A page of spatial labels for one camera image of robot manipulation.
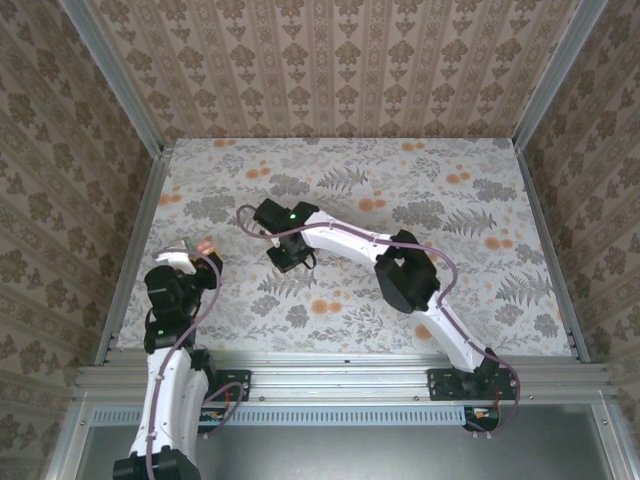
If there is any aluminium table side rail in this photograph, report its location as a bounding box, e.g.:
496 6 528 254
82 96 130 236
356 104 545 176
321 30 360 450
514 147 592 362
93 143 177 365

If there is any grey slotted cable duct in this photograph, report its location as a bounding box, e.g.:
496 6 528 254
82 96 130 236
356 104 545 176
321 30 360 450
92 405 496 427

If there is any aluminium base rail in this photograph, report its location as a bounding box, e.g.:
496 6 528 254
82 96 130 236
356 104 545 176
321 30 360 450
74 349 614 402

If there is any aluminium frame post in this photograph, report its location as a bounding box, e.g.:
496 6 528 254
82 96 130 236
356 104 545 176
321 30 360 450
512 0 610 151
58 0 166 156

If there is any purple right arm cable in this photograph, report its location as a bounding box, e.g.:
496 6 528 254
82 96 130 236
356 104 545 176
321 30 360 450
236 203 522 439

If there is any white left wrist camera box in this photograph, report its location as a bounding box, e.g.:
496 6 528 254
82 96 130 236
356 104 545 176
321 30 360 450
152 248 197 275

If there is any black cable connector box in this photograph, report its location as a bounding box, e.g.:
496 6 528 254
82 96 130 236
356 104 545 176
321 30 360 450
462 407 501 432
198 407 232 435

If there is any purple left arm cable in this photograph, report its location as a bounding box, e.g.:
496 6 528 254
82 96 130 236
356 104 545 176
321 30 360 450
142 249 251 474

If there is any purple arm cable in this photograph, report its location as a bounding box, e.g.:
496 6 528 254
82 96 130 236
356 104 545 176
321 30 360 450
142 249 251 474
236 203 522 439

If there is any grey metal panel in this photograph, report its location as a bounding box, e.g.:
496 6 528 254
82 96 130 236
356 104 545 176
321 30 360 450
74 424 617 480

